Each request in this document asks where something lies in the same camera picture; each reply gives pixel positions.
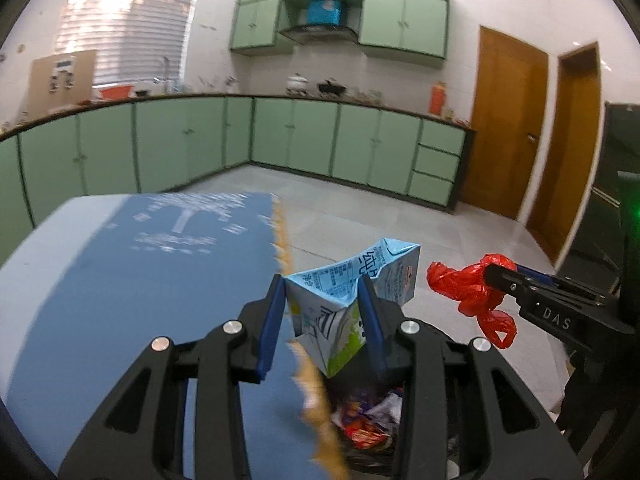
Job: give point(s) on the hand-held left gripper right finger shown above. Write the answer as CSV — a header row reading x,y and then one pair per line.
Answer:
x,y
372,330

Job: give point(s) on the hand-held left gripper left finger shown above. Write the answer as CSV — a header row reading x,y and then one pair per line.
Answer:
x,y
270,320

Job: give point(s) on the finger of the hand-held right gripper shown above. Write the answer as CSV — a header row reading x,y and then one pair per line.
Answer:
x,y
550,280
507,282

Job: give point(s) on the red plastic bag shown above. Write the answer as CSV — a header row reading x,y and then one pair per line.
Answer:
x,y
460,285

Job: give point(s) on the milk carton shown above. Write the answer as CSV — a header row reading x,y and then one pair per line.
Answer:
x,y
335,300

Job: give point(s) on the trash bin with black bag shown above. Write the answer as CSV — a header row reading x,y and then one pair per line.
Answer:
x,y
345,387

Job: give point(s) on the person's right hand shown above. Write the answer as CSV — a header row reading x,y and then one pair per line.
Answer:
x,y
590,400

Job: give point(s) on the crumpled white tissue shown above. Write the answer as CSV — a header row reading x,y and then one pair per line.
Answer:
x,y
387,407

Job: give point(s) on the red printed wrapper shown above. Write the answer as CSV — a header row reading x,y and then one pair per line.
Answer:
x,y
365,425

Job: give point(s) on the wooden door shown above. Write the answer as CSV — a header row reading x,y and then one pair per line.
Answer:
x,y
570,160
505,125

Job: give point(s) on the dark tall cabinet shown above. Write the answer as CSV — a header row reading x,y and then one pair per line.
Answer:
x,y
607,160

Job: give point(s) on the blue tablecloth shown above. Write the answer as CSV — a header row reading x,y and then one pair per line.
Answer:
x,y
125,285

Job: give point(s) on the green base cabinets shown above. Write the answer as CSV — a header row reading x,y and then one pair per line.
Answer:
x,y
200,140

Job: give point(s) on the orange thermos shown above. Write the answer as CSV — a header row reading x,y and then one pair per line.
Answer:
x,y
437,100

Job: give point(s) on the white pot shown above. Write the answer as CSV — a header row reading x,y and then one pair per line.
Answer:
x,y
297,85

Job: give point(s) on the black wok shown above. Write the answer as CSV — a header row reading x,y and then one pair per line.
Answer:
x,y
332,89

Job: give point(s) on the metal faucet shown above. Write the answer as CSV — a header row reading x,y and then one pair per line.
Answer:
x,y
165,75

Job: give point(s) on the red basin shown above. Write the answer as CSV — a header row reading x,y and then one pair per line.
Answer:
x,y
116,92

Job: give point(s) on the green upper cabinets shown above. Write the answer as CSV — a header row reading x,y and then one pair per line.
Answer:
x,y
400,15

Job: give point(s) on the range hood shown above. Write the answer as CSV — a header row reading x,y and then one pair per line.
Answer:
x,y
320,34

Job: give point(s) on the blue box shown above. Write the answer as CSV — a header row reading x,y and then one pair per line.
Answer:
x,y
325,11

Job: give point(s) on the cardboard box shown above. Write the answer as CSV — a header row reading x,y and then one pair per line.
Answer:
x,y
62,82

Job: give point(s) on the window blind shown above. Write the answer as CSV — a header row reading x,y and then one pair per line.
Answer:
x,y
125,25

